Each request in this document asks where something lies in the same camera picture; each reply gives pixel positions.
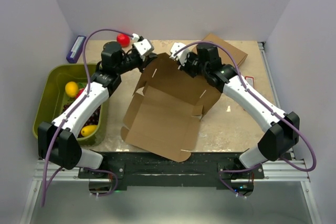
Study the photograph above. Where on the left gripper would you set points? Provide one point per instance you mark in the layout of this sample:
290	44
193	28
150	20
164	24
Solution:
149	57

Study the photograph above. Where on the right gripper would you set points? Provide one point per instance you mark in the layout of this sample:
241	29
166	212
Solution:
189	56

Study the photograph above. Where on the brown cardboard box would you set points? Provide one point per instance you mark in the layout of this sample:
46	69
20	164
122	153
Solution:
238	55
165	113

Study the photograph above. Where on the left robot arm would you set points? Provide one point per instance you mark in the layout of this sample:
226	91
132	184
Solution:
57	140

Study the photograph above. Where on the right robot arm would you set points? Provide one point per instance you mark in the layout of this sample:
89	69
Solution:
279	127

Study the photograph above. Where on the closed brown cardboard box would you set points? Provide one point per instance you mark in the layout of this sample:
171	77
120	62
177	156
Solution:
238	55

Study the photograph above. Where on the red rectangular box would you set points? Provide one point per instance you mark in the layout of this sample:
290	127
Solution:
250	80

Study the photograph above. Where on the purple rectangular box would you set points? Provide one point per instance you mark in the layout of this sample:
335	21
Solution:
76	49

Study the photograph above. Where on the red apple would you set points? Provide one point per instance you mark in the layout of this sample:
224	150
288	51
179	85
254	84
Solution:
123	40

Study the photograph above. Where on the red dragon fruit toy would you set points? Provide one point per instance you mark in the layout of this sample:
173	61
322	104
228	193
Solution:
80	92

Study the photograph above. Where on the purple grape bunch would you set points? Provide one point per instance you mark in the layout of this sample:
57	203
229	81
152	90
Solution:
92	120

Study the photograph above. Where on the yellow lemon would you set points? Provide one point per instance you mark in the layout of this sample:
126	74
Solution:
71	89

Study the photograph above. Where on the green plastic bin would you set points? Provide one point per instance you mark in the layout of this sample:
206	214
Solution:
54	97

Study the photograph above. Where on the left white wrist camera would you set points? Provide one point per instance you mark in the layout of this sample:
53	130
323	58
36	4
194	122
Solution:
143	46

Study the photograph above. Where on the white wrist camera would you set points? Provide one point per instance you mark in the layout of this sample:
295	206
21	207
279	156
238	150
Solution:
143	46
177	53

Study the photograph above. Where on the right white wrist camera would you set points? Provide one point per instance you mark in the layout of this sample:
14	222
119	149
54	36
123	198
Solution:
177	53

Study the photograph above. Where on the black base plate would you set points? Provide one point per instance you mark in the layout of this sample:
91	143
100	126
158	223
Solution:
202	169

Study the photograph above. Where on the aluminium frame rail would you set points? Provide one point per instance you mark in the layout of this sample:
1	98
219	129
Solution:
36	187

